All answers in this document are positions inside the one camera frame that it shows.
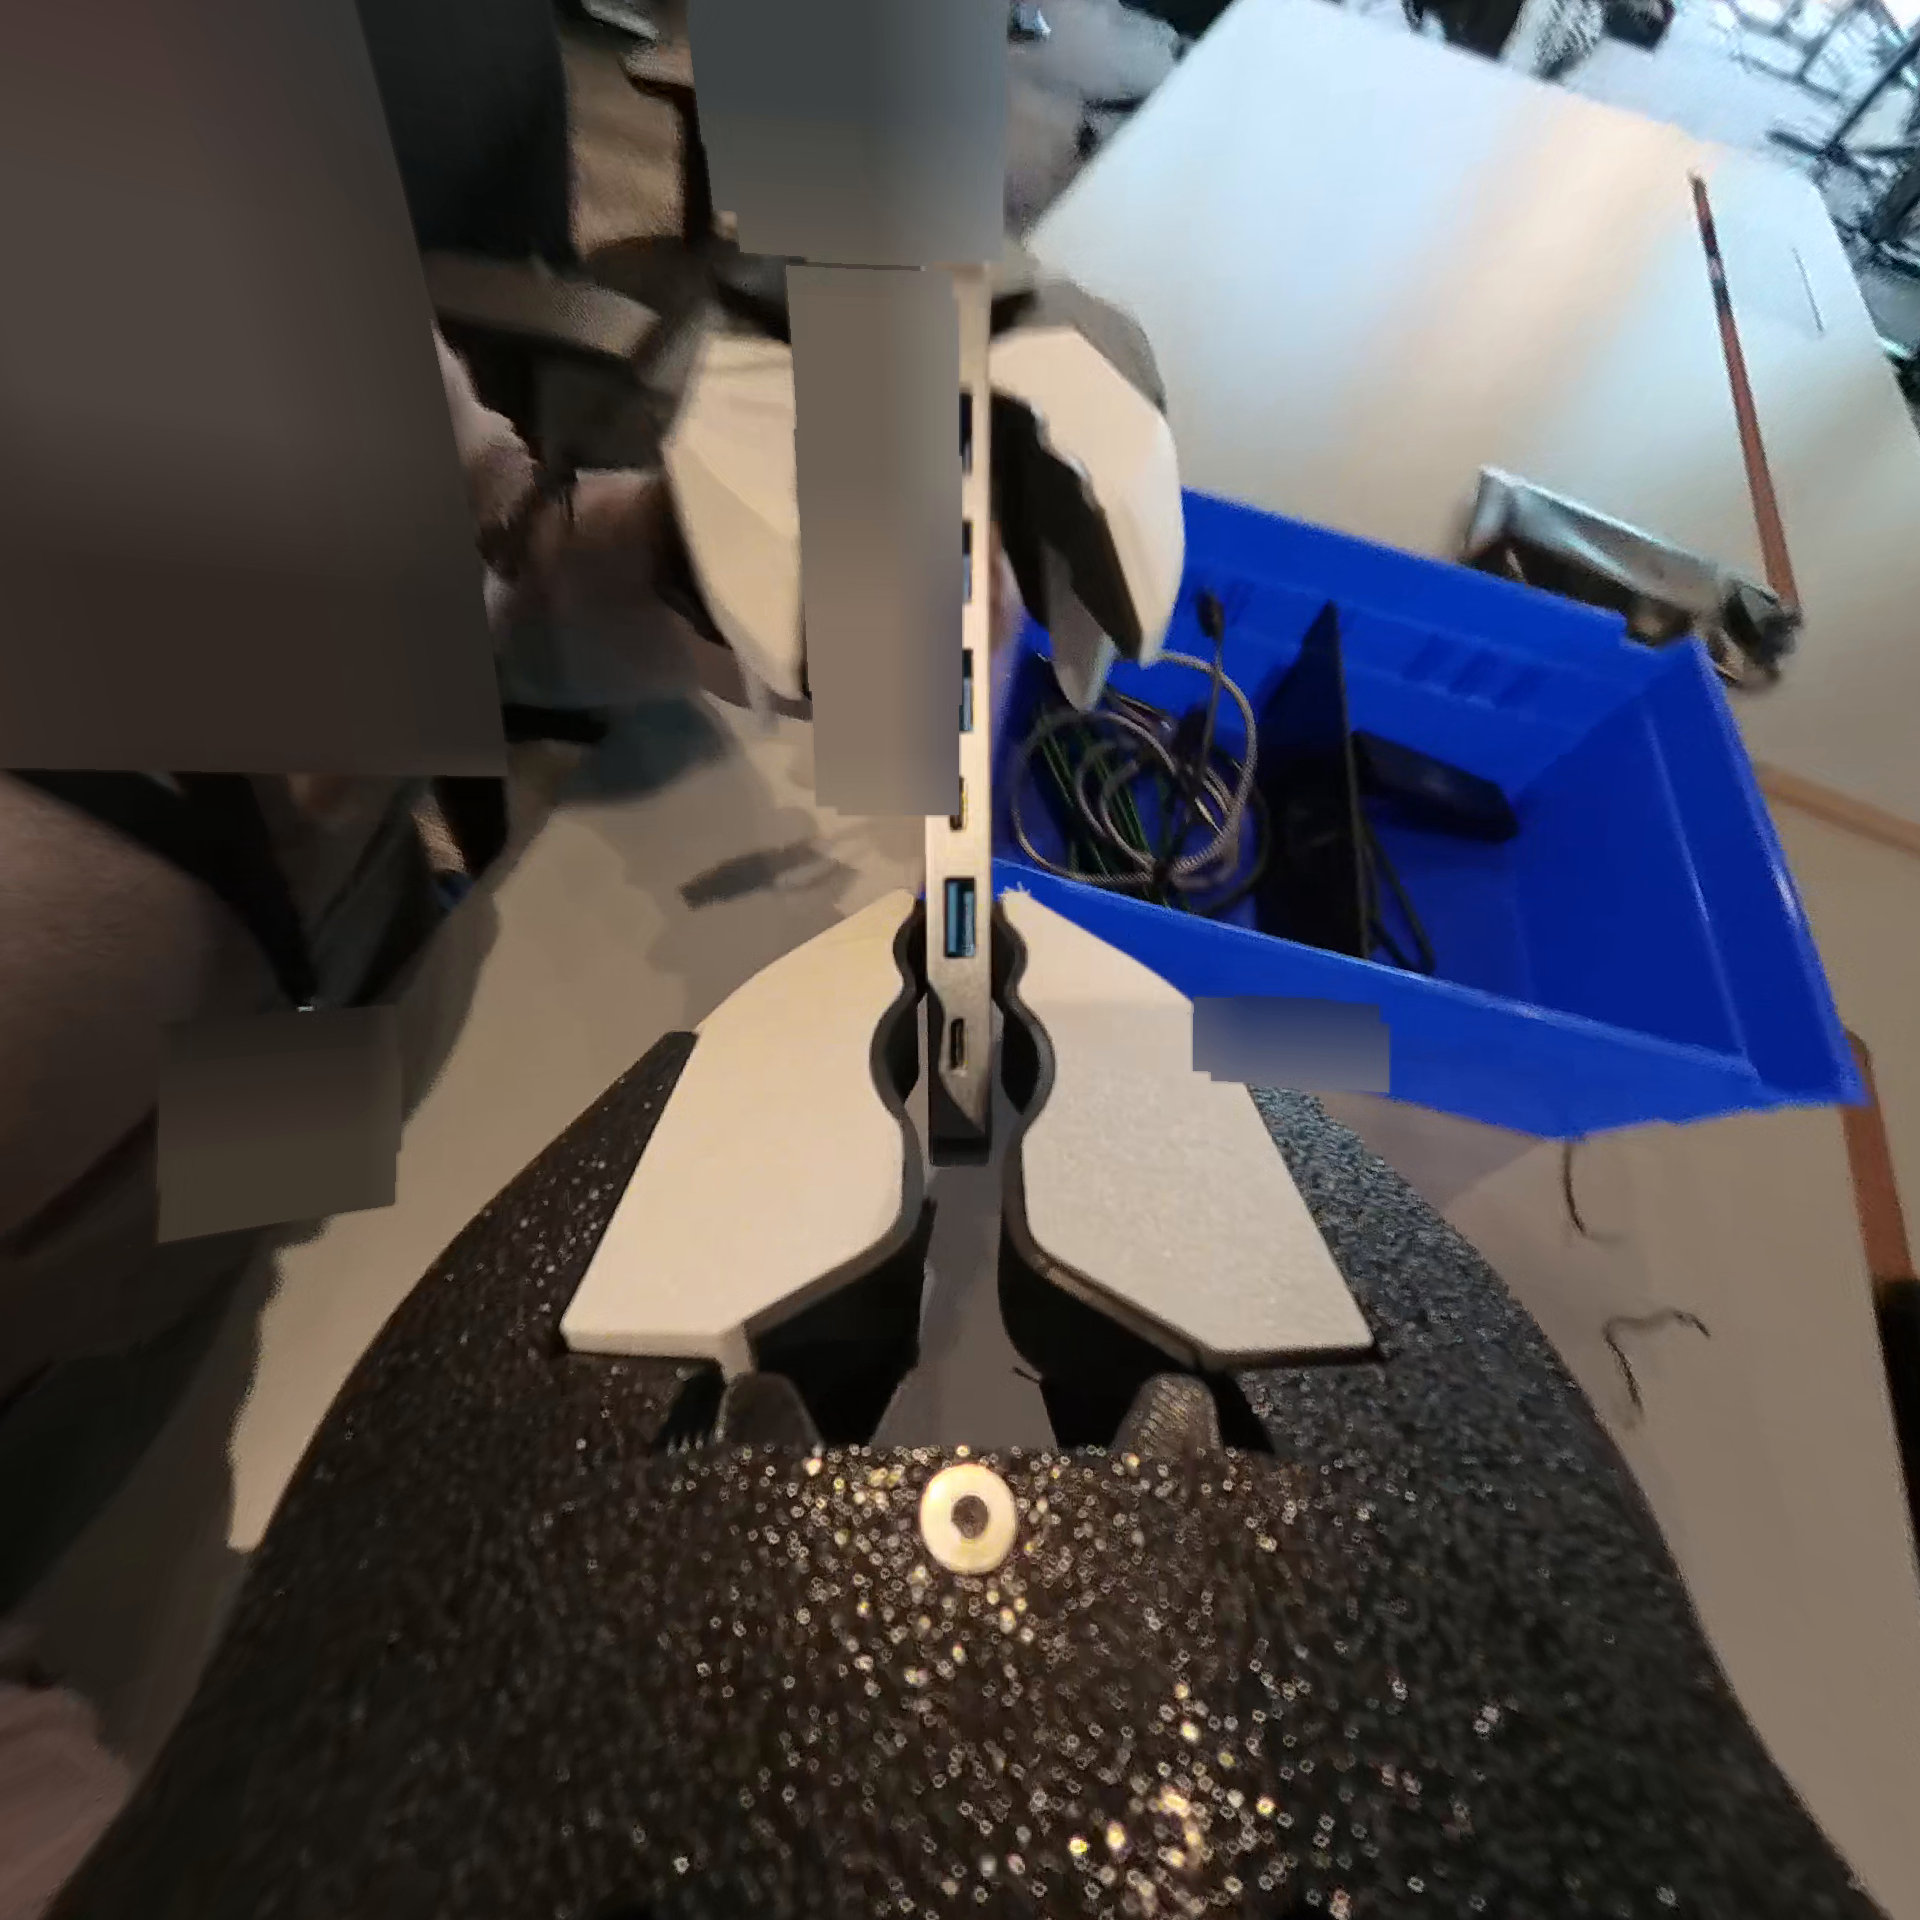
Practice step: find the grey usb hub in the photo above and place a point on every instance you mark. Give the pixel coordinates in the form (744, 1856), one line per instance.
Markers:
(960, 1118)

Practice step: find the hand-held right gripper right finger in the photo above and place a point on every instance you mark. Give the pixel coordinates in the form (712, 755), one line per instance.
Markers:
(1172, 1200)

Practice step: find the black USB hub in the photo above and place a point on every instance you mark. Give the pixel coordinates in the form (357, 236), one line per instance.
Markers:
(1320, 811)

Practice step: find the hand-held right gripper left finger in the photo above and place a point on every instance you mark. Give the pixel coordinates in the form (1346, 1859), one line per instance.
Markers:
(750, 1171)

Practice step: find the black thread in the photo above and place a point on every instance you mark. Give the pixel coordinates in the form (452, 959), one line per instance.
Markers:
(1575, 1186)
(1652, 1324)

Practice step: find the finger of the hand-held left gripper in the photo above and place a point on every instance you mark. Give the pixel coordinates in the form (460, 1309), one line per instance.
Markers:
(734, 510)
(1132, 495)

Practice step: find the blue plastic bin with divider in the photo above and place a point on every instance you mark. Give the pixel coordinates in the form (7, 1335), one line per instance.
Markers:
(1575, 962)

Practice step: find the person's left hand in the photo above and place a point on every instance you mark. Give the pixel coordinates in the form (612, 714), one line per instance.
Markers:
(599, 557)

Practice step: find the shiny plastic pouch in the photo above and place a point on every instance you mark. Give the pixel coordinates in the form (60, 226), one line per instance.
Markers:
(1606, 548)

